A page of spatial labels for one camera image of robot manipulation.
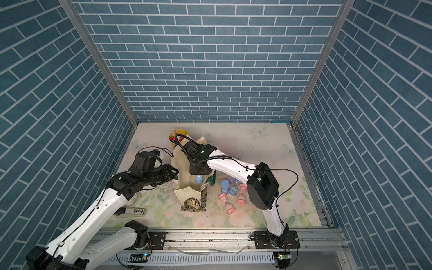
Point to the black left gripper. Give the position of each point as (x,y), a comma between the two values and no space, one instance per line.
(168,172)

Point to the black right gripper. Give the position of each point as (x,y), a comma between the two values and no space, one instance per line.
(193,171)

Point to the blue hourglass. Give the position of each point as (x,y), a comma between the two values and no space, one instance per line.
(199,179)

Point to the cream canvas tote bag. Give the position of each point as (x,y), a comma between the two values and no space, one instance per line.
(192,195)

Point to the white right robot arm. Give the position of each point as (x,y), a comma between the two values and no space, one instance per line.
(262,186)

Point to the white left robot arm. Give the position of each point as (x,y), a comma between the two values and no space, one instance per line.
(71,251)

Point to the clear tape roll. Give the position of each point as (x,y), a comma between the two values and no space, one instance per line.
(131,202)

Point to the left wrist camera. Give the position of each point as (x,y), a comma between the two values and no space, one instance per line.
(145,163)

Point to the aluminium rail base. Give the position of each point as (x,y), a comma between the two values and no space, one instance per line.
(185,247)

